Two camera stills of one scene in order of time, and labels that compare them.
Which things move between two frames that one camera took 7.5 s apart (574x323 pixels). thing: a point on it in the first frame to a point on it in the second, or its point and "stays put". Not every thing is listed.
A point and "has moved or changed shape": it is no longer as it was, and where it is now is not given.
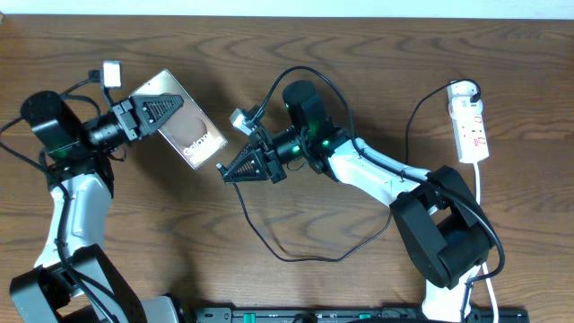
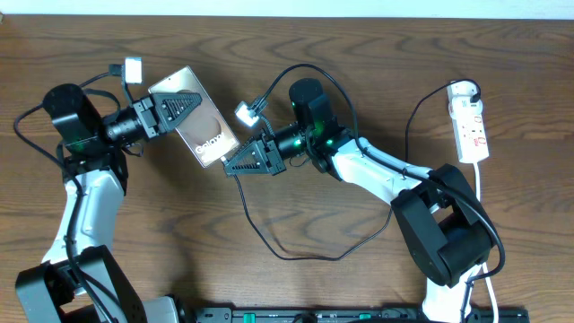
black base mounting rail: x=352 y=315 stays put
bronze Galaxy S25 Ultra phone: x=187 y=128 has moved or changed shape
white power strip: x=469 y=126 stays put
